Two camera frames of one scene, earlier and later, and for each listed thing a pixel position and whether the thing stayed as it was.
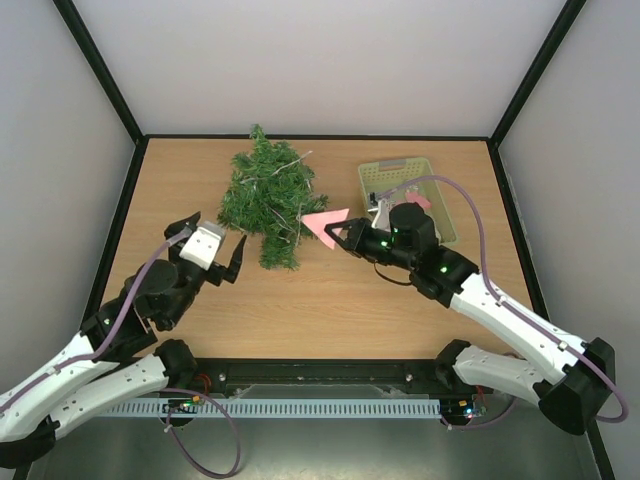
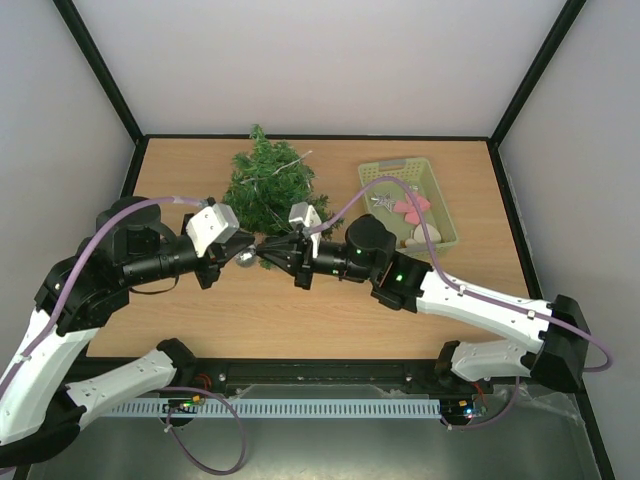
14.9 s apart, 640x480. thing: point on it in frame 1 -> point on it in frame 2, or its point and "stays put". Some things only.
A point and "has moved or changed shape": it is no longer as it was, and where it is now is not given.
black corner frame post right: [558, 32] stays put
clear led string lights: [299, 205] has moved or changed shape
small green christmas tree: [267, 194] stays put
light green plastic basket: [381, 176] stays put
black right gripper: [355, 236] -> [304, 262]
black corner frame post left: [97, 63] stays put
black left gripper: [231, 274] -> [221, 252]
